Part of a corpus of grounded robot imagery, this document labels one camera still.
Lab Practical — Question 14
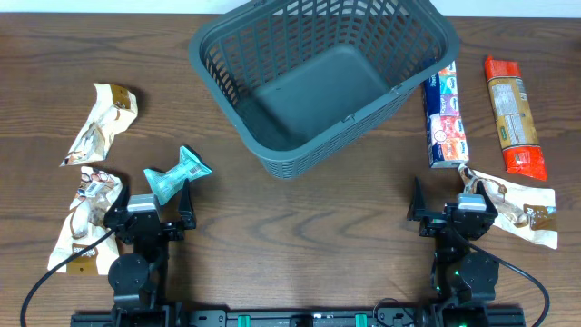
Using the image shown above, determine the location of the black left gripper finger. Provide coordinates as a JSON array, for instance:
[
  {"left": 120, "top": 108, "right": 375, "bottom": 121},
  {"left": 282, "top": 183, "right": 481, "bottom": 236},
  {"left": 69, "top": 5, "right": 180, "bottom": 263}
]
[
  {"left": 178, "top": 179, "right": 195, "bottom": 222},
  {"left": 107, "top": 185, "right": 131, "bottom": 218}
]

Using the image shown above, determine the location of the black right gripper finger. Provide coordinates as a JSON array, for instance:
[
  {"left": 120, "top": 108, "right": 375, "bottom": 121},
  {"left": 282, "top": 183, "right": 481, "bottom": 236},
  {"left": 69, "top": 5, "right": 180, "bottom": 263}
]
[
  {"left": 407, "top": 177, "right": 427, "bottom": 222},
  {"left": 475, "top": 181, "right": 496, "bottom": 213}
]

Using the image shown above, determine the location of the orange cracker package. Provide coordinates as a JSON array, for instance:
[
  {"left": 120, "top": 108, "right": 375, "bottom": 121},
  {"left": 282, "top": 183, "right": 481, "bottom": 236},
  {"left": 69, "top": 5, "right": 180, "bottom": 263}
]
[{"left": 484, "top": 56, "right": 547, "bottom": 181}]

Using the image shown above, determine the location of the colourful tissue pack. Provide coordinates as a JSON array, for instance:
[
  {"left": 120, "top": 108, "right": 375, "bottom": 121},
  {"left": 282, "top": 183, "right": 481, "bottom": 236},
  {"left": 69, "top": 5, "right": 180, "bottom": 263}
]
[{"left": 423, "top": 61, "right": 469, "bottom": 168}]

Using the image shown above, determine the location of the grey plastic basket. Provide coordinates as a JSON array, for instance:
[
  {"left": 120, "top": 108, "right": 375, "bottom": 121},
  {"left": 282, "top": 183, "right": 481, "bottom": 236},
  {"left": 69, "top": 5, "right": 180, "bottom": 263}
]
[{"left": 189, "top": 0, "right": 460, "bottom": 179}]

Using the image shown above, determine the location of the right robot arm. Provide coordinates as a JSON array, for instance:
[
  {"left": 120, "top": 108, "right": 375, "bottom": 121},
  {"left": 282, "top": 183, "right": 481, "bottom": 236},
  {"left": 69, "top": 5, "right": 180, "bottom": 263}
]
[{"left": 407, "top": 178, "right": 499, "bottom": 326}]

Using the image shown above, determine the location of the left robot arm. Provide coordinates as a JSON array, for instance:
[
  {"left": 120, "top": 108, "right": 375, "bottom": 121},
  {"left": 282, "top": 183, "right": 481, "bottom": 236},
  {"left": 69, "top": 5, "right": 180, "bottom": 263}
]
[{"left": 104, "top": 180, "right": 196, "bottom": 326}]

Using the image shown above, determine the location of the cream brown snack bag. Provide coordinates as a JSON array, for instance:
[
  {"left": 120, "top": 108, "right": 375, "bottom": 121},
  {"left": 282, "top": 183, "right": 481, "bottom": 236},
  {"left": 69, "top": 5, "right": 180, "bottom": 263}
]
[{"left": 47, "top": 166, "right": 123, "bottom": 276}]

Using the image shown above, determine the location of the teal snack wrapper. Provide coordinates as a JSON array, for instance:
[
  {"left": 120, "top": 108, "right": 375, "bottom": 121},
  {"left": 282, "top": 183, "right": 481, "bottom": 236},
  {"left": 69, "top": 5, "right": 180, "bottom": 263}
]
[{"left": 143, "top": 146, "right": 212, "bottom": 205}]

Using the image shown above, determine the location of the cream snack bag right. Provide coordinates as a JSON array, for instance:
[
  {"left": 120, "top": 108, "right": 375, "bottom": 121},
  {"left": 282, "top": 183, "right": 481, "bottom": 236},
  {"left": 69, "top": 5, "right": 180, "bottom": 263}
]
[{"left": 458, "top": 164, "right": 558, "bottom": 250}]

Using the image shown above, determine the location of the cream crumpled snack bag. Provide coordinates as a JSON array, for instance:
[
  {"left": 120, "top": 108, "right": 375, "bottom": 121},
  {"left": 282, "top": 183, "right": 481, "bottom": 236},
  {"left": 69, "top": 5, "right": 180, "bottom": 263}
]
[{"left": 60, "top": 83, "right": 138, "bottom": 167}]

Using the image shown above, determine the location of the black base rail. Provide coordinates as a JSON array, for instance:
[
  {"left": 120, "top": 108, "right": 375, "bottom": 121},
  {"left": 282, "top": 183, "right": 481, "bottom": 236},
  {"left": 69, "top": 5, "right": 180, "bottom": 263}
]
[{"left": 70, "top": 305, "right": 526, "bottom": 327}]

